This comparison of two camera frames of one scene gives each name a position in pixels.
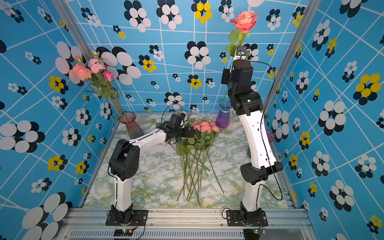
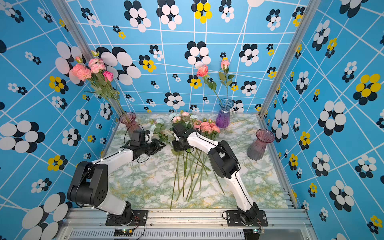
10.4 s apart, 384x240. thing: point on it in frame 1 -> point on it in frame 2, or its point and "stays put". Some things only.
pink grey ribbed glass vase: [128, 118] stays put
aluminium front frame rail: [185, 224] stays put
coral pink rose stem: [244, 21] -> [202, 71]
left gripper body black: [184, 132] -> [150, 148]
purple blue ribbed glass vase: [223, 117] stays put
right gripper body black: [228, 79] -> [177, 145]
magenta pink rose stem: [109, 76] stays put
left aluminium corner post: [69, 16] stays put
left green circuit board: [123, 232] stays put
